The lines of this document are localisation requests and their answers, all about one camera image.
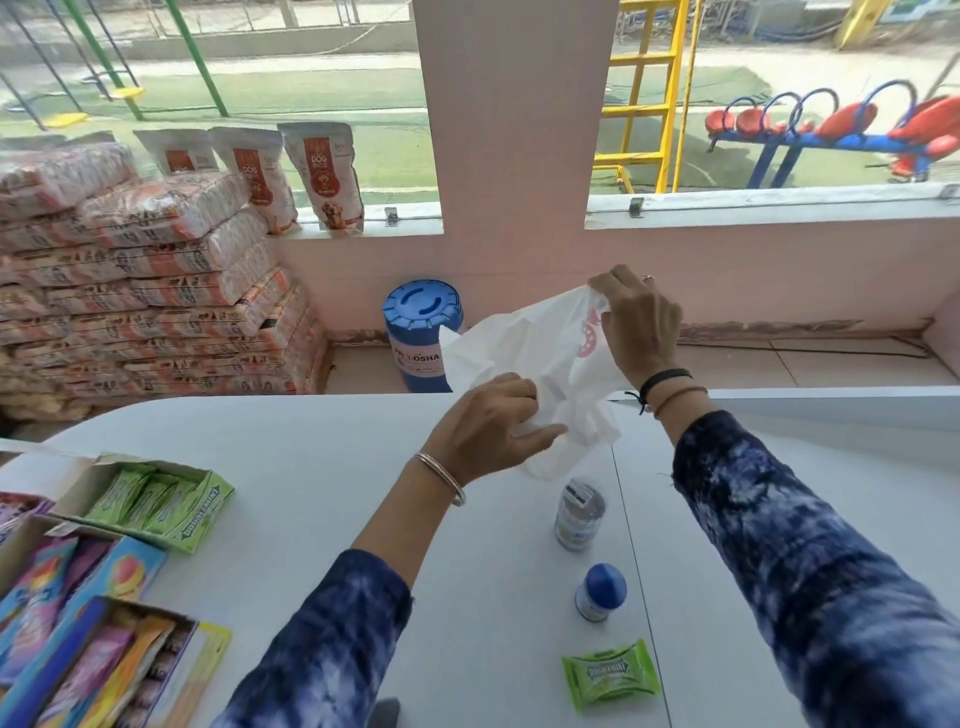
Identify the person's right hand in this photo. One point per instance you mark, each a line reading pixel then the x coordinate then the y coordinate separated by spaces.
pixel 645 330

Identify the person's left hand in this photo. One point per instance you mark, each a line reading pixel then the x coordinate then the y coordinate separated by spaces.
pixel 480 431

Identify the person's right thumb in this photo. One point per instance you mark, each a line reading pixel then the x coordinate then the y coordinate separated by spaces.
pixel 609 321

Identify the person's left thumb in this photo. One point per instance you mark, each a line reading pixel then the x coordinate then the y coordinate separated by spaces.
pixel 541 437

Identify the white plastic carrier bag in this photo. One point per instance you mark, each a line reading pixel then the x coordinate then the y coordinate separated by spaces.
pixel 525 352

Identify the person's left forearm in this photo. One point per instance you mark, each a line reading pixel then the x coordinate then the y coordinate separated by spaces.
pixel 375 570

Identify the person's right forearm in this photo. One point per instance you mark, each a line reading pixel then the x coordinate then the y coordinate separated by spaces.
pixel 795 570

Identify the black wrist band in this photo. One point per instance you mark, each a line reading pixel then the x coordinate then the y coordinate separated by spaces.
pixel 660 379

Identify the clear jar with label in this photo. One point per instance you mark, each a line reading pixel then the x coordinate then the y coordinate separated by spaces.
pixel 579 517

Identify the silver bangle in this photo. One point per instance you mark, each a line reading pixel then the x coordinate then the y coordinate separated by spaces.
pixel 444 476

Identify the white bottle with blue cap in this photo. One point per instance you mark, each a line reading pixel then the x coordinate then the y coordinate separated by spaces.
pixel 600 592

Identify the blue plastic drum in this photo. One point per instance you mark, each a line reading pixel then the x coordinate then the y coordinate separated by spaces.
pixel 416 322

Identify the yellow playground ladder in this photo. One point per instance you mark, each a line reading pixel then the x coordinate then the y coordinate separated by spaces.
pixel 645 82

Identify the green gum packet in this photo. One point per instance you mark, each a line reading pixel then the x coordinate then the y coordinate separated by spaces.
pixel 611 675

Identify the red and blue seesaw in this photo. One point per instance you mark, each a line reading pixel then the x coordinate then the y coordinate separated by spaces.
pixel 847 127

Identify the white orange dog food pouch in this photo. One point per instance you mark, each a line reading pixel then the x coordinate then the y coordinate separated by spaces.
pixel 178 154
pixel 259 176
pixel 324 176

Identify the green gum display box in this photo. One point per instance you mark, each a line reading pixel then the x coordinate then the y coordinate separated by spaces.
pixel 196 517

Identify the yellow playground slide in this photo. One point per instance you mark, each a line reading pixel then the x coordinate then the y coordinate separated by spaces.
pixel 862 21

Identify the row of green gum packs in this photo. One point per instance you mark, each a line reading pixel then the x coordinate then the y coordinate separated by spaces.
pixel 131 495

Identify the stack of pet food bags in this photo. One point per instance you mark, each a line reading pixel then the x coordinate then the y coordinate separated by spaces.
pixel 150 300

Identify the blue candy display box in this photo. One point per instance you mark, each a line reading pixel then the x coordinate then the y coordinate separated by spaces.
pixel 120 570

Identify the yellow-edged candy display box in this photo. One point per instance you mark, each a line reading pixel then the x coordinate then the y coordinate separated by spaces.
pixel 112 667

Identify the purple candy box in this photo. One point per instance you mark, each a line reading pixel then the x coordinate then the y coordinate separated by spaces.
pixel 22 510

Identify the yellow swing seat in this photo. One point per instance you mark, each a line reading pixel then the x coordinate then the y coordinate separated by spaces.
pixel 66 119
pixel 127 93

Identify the green swing frame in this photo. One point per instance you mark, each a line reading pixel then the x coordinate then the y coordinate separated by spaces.
pixel 195 60

